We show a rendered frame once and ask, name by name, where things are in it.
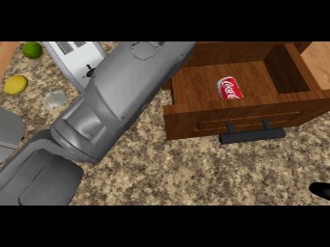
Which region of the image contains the wooden drawer front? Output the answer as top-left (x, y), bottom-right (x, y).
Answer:
top-left (162, 88), bottom-right (330, 141)

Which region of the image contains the red soda can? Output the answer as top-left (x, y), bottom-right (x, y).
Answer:
top-left (216, 75), bottom-right (245, 100)

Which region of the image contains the wooden drawer box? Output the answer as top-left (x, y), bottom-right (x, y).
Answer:
top-left (163, 41), bottom-right (327, 107)

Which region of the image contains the wooden cabinet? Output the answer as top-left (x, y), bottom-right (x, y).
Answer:
top-left (184, 41), bottom-right (314, 68)

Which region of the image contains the pale grey garlic bulb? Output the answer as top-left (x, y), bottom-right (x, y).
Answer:
top-left (42, 90), bottom-right (69, 110)

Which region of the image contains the white toaster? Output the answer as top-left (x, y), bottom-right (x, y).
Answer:
top-left (41, 41), bottom-right (107, 94)

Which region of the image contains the yellow lemon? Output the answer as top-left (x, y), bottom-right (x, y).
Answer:
top-left (3, 74), bottom-right (29, 96)

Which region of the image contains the green lime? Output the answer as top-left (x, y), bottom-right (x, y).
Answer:
top-left (20, 41), bottom-right (44, 60)

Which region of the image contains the dark grey drawer handle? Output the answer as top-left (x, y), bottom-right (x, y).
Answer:
top-left (219, 119), bottom-right (287, 145)

